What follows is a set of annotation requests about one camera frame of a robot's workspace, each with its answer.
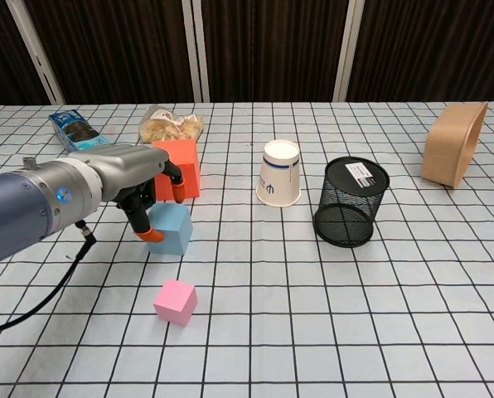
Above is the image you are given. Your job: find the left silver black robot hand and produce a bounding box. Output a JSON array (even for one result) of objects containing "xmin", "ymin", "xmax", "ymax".
[{"xmin": 66, "ymin": 143, "xmax": 186, "ymax": 243}]

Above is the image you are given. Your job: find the blue cube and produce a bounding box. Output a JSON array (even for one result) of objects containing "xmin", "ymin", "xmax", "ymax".
[{"xmin": 146, "ymin": 201, "xmax": 193, "ymax": 255}]

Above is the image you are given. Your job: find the small pink cube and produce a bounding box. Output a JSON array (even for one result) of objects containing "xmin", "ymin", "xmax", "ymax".
[{"xmin": 153, "ymin": 279, "xmax": 198, "ymax": 327}]

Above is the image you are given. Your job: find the clear snack bag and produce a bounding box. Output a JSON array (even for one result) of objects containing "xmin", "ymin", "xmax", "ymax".
[{"xmin": 138, "ymin": 104, "xmax": 206, "ymax": 145}]

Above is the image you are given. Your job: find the orange-red cube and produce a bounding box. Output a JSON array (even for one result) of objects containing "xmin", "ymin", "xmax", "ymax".
[{"xmin": 152, "ymin": 138, "xmax": 201, "ymax": 203}]

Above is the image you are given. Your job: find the blue cookie box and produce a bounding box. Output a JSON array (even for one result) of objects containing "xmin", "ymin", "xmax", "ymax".
[{"xmin": 49, "ymin": 109, "xmax": 111, "ymax": 155}]

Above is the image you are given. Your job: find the white paper cup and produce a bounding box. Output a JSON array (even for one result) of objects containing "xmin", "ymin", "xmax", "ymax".
[{"xmin": 255, "ymin": 139, "xmax": 302, "ymax": 207}]

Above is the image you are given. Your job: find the black mesh pen holder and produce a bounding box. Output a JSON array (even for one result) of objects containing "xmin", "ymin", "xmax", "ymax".
[{"xmin": 312, "ymin": 156, "xmax": 391, "ymax": 249}]

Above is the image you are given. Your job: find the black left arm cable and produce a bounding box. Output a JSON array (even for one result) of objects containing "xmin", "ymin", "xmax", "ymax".
[{"xmin": 0, "ymin": 219, "xmax": 98, "ymax": 337}]

